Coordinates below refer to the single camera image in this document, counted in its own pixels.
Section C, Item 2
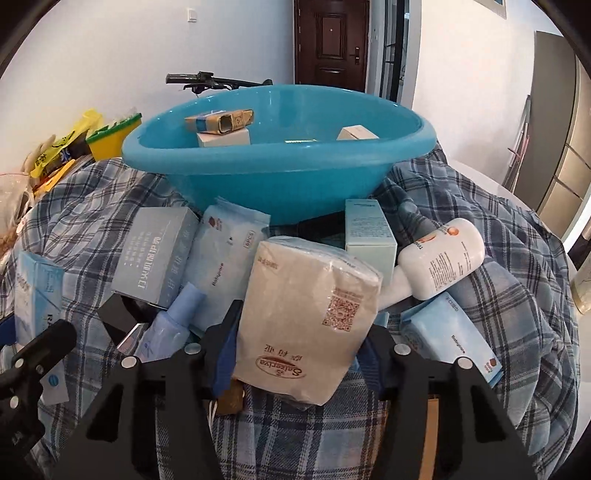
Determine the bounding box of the light blue flat box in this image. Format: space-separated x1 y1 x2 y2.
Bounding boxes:
13 251 68 357

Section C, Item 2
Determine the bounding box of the gold and blue cigarette pack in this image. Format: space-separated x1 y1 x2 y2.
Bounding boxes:
185 109 256 135

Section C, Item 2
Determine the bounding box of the brown entrance door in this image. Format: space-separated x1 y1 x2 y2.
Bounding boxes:
293 0 370 94

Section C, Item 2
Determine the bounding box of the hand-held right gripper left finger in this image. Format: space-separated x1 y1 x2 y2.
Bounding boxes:
55 300 245 480

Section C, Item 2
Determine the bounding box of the black framed glass door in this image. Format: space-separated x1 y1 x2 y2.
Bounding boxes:
379 0 411 100

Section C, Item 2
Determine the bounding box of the blue plastic basin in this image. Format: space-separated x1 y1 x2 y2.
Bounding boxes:
121 84 437 225

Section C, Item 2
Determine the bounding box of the small white box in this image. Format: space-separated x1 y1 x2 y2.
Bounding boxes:
196 128 251 148
336 126 380 141

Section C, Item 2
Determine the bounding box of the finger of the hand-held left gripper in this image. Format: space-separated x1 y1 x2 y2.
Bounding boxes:
0 318 78 407

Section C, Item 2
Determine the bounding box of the brown tag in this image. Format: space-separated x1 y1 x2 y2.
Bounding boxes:
217 378 245 414

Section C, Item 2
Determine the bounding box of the blue plaid cloth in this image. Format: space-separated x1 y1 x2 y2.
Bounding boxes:
0 138 583 480

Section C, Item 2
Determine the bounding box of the white lotion bottle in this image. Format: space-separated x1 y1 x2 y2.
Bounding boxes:
379 218 485 308

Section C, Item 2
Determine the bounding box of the pale teal carton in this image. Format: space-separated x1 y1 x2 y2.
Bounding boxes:
344 198 398 278

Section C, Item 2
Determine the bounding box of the grey cardboard box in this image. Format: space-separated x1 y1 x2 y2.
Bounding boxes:
111 206 200 309

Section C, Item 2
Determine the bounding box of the folded drying rack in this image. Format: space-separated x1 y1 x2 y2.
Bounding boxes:
503 95 532 190

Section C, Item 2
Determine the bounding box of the white tissue pack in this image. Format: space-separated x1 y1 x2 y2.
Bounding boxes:
232 236 384 407

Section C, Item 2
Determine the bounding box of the light blue wipes pack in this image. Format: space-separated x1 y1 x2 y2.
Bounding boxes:
182 196 271 334
399 293 504 389

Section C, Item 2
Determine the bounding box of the light blue bottle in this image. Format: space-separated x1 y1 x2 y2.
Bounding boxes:
139 282 206 363

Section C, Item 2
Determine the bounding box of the black electric bike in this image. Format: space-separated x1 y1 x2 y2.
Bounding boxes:
165 71 274 92

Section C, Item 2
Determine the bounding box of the yellow plastic bag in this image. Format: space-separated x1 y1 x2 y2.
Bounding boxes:
28 108 102 179

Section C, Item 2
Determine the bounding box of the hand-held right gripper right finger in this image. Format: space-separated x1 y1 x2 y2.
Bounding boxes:
355 324 539 480

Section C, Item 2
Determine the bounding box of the yellow bucket green rim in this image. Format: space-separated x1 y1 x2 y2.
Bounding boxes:
85 112 143 161

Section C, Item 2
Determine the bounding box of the black angular object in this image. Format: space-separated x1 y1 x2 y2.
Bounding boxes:
97 293 153 348

